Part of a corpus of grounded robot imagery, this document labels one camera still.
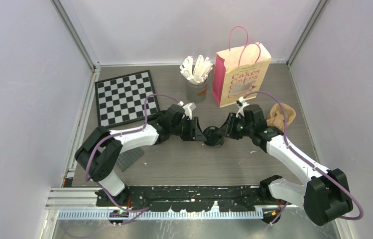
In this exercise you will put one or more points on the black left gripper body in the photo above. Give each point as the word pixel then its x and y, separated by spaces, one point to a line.
pixel 188 129

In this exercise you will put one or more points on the black white chessboard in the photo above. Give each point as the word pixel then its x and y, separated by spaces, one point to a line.
pixel 119 100

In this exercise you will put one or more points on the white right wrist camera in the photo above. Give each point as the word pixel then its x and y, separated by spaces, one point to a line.
pixel 241 103

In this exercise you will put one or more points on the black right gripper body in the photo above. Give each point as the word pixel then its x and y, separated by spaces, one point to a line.
pixel 236 127

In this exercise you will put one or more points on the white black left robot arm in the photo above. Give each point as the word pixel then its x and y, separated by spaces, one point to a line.
pixel 100 151

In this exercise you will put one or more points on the white wrapped stirrers bundle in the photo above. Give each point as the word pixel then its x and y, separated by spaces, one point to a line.
pixel 196 71

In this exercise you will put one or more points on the grey studded baseplate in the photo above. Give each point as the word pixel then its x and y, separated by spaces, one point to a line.
pixel 126 159

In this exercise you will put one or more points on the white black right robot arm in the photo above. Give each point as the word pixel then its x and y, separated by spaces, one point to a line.
pixel 322 193

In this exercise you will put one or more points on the single black cup lid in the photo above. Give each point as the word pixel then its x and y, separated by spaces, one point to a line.
pixel 213 137

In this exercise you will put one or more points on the grey holder cup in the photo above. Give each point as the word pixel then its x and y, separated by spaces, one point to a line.
pixel 196 93

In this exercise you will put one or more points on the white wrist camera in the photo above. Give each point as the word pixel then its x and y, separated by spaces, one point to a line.
pixel 188 108
pixel 241 103

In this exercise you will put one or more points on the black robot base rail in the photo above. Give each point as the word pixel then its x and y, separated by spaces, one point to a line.
pixel 189 198

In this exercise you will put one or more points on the pink cakes paper bag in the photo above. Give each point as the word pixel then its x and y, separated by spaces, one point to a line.
pixel 239 71

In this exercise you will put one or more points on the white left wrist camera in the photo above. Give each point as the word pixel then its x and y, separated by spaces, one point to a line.
pixel 188 108

